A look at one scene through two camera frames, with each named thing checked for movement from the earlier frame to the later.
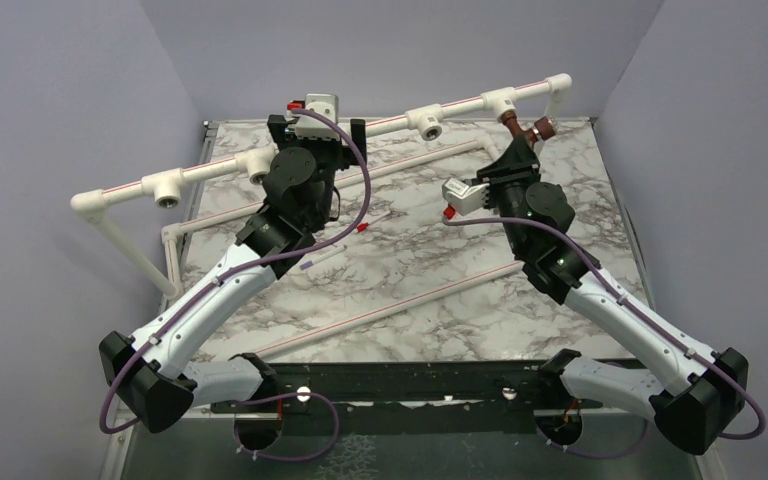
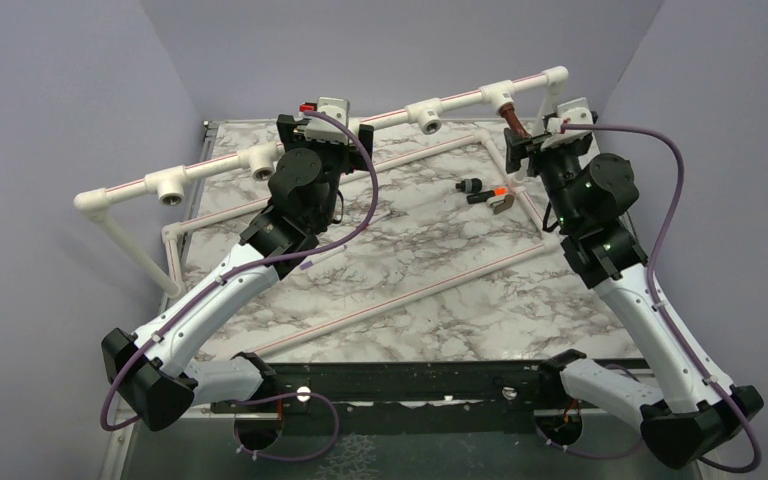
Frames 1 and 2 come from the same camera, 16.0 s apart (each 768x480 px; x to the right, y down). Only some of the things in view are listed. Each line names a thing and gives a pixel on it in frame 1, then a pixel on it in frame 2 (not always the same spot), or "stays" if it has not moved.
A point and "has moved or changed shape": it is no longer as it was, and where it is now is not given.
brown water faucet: x=542 y=129 has moved or changed shape
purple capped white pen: x=325 y=256 stays
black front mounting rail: x=414 y=398 stays
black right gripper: x=518 y=164 to x=533 y=150
